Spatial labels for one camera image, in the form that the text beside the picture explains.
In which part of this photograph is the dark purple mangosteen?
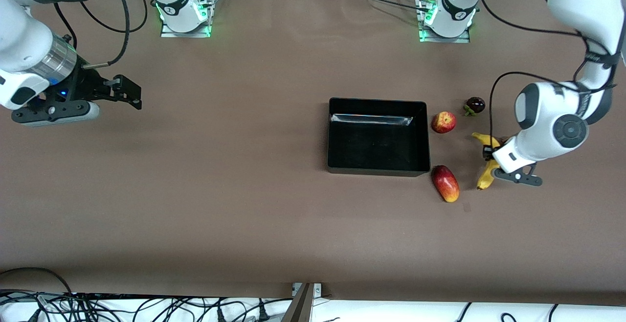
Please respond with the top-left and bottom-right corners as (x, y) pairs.
(463, 96), (486, 117)

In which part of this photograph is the thin black cable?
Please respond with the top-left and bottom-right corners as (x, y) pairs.
(348, 0), (431, 10)

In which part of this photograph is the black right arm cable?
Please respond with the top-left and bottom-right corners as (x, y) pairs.
(53, 0), (148, 69)

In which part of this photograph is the thick black arched cable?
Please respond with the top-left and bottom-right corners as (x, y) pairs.
(0, 267), (74, 294)

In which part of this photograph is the black cable tangle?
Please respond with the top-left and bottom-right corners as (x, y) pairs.
(0, 290), (274, 322)

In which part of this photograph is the small metal bracket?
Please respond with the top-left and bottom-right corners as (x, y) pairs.
(292, 283), (322, 297)

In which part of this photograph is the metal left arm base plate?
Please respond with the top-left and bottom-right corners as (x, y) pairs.
(418, 0), (470, 44)

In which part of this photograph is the red yellow mango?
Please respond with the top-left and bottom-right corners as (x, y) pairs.
(431, 165), (460, 203)

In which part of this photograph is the brown table cover sheet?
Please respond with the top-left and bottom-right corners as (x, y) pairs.
(0, 0), (626, 308)

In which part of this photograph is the small red yellow apple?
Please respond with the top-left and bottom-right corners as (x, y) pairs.
(431, 112), (457, 134)

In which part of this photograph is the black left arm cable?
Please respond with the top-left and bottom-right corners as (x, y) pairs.
(475, 0), (618, 139)

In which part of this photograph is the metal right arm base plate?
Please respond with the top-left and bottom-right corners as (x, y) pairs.
(160, 0), (212, 38)

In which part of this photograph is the aluminium profile bar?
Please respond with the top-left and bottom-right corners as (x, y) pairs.
(281, 283), (313, 322)

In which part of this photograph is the black plastic box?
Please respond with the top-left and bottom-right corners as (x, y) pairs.
(327, 96), (431, 177)

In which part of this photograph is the yellow banana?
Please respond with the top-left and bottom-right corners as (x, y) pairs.
(471, 133), (502, 190)

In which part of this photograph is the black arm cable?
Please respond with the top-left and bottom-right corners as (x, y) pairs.
(475, 0), (618, 139)
(53, 0), (148, 69)

